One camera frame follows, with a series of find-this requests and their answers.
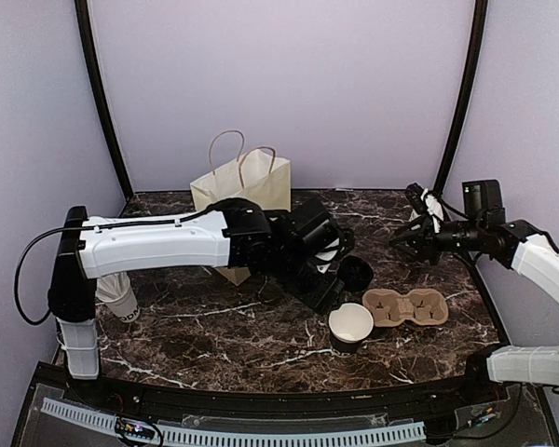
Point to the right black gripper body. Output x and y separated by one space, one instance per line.
429 240

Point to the single black paper coffee cup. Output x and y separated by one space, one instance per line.
349 326

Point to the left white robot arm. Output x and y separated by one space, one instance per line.
294 247

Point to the right black corner post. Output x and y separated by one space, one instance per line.
464 94

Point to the brown pulp cup carrier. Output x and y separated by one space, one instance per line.
423 307

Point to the white cup holding straws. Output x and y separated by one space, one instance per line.
124 306

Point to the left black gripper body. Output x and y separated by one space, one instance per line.
319 299

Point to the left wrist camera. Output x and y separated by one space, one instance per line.
322 257

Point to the grey slotted cable duct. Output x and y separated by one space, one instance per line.
223 431

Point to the left black corner post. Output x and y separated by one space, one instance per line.
99 96

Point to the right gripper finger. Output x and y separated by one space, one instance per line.
409 235
414 253

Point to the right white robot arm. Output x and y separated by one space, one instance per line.
482 227

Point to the stack of black coffee lids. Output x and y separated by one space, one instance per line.
355 274

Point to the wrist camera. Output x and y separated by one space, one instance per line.
322 257
423 202

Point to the black front frame rail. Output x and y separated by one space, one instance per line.
429 400

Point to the cream paper bag with handles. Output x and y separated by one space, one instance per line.
258 175

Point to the black corner post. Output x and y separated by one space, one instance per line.
464 94
99 96

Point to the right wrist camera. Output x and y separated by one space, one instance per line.
423 202

